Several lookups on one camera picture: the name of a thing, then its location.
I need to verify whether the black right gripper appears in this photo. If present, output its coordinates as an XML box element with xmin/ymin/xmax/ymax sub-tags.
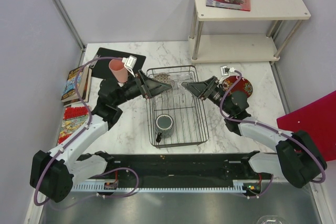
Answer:
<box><xmin>182</xmin><ymin>76</ymin><xmax>233</xmax><ymax>115</ymax></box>

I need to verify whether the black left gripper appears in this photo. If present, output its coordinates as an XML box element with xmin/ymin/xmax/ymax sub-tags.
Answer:
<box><xmin>114</xmin><ymin>70</ymin><xmax>172</xmax><ymax>106</ymax></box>

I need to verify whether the black wire dish rack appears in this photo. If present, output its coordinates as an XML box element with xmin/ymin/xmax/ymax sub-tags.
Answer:
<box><xmin>146</xmin><ymin>65</ymin><xmax>209</xmax><ymax>148</ymax></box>

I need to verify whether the pink plastic cup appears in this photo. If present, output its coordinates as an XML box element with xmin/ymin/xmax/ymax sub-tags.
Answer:
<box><xmin>109</xmin><ymin>59</ymin><xmax>128</xmax><ymax>83</ymax></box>

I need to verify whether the grey ceramic mug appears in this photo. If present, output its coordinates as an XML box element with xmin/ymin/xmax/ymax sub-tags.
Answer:
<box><xmin>154</xmin><ymin>114</ymin><xmax>174</xmax><ymax>143</ymax></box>

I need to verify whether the red floral plate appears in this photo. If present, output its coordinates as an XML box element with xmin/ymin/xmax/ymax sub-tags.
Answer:
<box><xmin>219</xmin><ymin>76</ymin><xmax>253</xmax><ymax>98</ymax></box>

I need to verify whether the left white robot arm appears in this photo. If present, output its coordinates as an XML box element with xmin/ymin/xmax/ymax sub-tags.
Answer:
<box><xmin>30</xmin><ymin>71</ymin><xmax>172</xmax><ymax>206</ymax></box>

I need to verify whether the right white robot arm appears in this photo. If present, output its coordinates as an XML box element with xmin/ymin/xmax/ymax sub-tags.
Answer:
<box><xmin>182</xmin><ymin>77</ymin><xmax>327</xmax><ymax>188</ymax></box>

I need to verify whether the patterned beige bowl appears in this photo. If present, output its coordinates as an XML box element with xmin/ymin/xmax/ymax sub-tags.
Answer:
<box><xmin>154</xmin><ymin>73</ymin><xmax>175</xmax><ymax>90</ymax></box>

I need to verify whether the black clipboard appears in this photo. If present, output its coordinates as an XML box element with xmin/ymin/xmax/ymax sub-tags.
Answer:
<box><xmin>90</xmin><ymin>47</ymin><xmax>146</xmax><ymax>79</ymax></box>

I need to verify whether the white two-tier shelf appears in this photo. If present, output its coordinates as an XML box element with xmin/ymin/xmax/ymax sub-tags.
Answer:
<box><xmin>188</xmin><ymin>0</ymin><xmax>311</xmax><ymax>63</ymax></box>

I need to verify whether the colourful paperback book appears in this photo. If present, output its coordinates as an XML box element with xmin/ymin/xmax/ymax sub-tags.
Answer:
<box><xmin>61</xmin><ymin>67</ymin><xmax>90</xmax><ymax>102</ymax></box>

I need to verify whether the red cover book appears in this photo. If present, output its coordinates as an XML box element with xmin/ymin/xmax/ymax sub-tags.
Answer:
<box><xmin>58</xmin><ymin>106</ymin><xmax>89</xmax><ymax>144</ymax></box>

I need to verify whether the red folder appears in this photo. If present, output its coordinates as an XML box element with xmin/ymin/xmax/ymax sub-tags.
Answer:
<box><xmin>277</xmin><ymin>92</ymin><xmax>336</xmax><ymax>162</ymax></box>

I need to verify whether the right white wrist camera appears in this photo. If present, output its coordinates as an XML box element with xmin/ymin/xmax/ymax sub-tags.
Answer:
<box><xmin>220</xmin><ymin>66</ymin><xmax>236</xmax><ymax>77</ymax></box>

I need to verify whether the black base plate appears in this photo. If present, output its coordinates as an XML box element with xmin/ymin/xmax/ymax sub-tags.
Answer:
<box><xmin>85</xmin><ymin>152</ymin><xmax>272</xmax><ymax>189</ymax></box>

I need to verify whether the white cable duct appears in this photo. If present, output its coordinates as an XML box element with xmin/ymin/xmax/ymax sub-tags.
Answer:
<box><xmin>71</xmin><ymin>179</ymin><xmax>247</xmax><ymax>193</ymax></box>

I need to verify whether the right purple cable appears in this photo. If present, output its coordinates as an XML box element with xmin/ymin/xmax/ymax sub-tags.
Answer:
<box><xmin>219</xmin><ymin>69</ymin><xmax>328</xmax><ymax>200</ymax></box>

